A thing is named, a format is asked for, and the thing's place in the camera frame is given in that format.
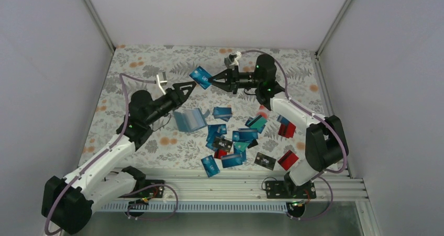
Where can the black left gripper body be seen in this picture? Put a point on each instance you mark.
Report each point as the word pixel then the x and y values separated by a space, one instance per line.
pixel 171 104

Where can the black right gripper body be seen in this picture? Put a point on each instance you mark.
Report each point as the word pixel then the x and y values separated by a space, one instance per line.
pixel 247 81

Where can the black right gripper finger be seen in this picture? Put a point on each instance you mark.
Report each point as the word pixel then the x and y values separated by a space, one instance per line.
pixel 224 76
pixel 227 86

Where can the teal leather card holder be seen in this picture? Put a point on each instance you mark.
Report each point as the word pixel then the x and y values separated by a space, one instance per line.
pixel 190 120

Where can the red card black stripe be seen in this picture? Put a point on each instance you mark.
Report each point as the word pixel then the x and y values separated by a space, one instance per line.
pixel 288 160

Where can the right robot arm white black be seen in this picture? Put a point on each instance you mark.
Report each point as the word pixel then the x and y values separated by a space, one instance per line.
pixel 325 142

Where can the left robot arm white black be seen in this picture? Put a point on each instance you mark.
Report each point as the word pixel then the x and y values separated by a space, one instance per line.
pixel 70 201

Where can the blue card stack upper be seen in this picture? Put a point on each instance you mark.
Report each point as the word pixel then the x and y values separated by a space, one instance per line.
pixel 223 113

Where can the teal green card right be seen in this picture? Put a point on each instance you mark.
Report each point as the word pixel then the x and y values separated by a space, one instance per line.
pixel 258 123

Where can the blue card far right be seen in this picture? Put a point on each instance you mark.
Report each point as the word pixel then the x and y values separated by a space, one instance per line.
pixel 283 120

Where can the blue card middle right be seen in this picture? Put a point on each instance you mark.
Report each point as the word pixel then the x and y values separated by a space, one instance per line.
pixel 245 135

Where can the red card far right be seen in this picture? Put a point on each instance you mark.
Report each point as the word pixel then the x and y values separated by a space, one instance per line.
pixel 287 130

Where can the black visa card centre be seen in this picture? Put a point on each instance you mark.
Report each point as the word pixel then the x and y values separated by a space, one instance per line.
pixel 221 143

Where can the black visa card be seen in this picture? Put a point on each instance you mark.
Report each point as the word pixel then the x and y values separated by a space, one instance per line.
pixel 265 161
pixel 221 143

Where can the teal card centre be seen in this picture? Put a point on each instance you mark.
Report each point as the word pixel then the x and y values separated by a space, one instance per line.
pixel 240 147

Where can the black visa card right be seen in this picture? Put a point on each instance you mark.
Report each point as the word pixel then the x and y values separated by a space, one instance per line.
pixel 265 161

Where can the floral patterned table mat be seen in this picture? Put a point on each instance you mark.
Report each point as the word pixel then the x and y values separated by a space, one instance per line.
pixel 168 147

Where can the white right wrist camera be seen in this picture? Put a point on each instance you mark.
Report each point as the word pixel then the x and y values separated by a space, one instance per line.
pixel 232 60

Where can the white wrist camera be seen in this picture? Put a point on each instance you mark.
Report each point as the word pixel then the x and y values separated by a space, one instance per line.
pixel 232 60
pixel 161 81

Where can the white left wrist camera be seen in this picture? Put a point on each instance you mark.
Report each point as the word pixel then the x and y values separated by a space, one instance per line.
pixel 161 81

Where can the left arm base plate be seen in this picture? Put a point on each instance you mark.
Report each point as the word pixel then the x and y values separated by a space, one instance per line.
pixel 150 188

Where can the aluminium rail base front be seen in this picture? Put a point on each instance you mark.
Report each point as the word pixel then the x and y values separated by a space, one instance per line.
pixel 245 185

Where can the grey cable duct front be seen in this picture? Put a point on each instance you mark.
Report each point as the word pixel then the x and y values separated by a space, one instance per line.
pixel 212 206

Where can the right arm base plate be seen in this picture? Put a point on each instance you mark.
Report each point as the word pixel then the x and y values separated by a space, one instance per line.
pixel 284 190

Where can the aluminium frame post right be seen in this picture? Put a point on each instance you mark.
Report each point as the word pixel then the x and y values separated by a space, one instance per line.
pixel 337 20

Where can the aluminium frame post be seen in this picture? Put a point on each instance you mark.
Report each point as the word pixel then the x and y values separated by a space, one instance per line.
pixel 99 24
pixel 337 20

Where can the aluminium frame post left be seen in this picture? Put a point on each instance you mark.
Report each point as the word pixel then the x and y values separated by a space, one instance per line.
pixel 99 24

